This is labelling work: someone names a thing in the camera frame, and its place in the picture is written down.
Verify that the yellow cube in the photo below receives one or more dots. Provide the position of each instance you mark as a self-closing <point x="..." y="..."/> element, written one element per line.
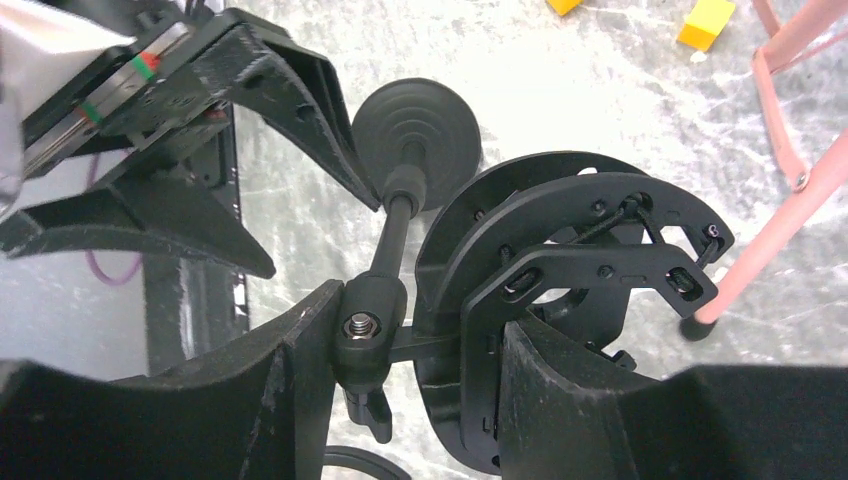
<point x="564" y="7"/>
<point x="704" y="23"/>

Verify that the pink music stand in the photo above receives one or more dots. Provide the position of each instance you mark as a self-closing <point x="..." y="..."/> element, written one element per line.
<point x="811" y="185"/>

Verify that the yellow cube near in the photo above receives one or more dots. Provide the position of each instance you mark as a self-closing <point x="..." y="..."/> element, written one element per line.
<point x="564" y="7"/>

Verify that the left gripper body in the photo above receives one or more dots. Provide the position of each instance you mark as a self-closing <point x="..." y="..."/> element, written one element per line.
<point x="141" y="95"/>

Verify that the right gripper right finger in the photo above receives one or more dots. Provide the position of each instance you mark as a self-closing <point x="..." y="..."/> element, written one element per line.
<point x="567" y="413"/>

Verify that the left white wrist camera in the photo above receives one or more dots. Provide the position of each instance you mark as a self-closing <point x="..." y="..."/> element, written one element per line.
<point x="42" y="49"/>

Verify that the yellow cube far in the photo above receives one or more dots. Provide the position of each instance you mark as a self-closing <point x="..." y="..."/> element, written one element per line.
<point x="704" y="23"/>

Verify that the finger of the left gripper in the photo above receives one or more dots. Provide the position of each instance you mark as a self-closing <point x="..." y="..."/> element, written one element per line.
<point x="256" y="64"/>
<point x="156" y="216"/>

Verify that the black shock-mount stand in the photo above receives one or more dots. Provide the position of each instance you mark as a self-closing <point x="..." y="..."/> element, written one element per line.
<point x="561" y="236"/>

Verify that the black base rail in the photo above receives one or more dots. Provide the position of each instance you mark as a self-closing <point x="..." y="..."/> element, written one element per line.
<point x="193" y="307"/>

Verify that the black tripod mic stand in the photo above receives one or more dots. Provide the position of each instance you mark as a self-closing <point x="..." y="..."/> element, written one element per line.
<point x="364" y="461"/>

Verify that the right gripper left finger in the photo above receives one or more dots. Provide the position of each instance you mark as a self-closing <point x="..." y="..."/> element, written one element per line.
<point x="256" y="408"/>

